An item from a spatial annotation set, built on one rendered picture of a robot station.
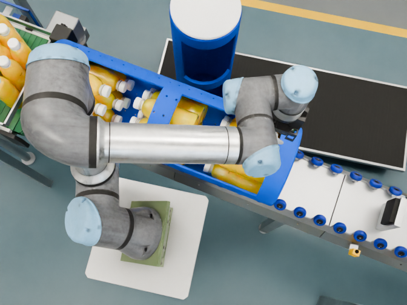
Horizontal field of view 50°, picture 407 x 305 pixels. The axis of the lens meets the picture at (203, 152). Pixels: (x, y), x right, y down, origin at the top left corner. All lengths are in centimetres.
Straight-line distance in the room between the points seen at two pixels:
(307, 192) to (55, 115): 110
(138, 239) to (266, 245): 144
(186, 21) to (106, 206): 86
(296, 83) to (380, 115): 185
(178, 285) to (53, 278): 136
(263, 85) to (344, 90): 183
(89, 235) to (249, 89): 54
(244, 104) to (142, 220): 48
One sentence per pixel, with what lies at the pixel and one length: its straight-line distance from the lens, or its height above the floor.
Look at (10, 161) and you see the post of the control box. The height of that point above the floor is 58.
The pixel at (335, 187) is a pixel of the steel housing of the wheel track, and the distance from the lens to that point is 170.
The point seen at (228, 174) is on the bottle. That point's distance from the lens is 147.
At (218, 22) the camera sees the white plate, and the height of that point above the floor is 104.
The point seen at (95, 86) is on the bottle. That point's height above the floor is 119.
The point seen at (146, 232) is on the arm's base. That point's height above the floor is 132.
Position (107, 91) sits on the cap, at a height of 118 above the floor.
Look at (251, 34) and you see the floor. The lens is 294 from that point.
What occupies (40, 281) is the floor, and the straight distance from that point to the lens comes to 267.
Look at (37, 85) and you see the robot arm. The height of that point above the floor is 180.
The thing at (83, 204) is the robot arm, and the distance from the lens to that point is 114.
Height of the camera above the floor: 252
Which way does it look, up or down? 75 degrees down
